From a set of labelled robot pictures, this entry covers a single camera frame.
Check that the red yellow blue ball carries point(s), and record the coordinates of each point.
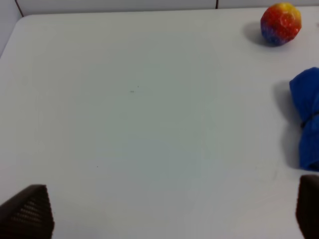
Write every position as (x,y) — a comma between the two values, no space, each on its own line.
(280,23)

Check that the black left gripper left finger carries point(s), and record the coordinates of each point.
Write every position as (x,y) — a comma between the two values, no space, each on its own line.
(27,215)

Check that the blue rolled cloth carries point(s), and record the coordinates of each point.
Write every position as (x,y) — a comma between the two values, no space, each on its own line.
(304,90)

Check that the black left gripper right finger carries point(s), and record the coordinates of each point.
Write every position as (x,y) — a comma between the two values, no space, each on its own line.
(307,211)

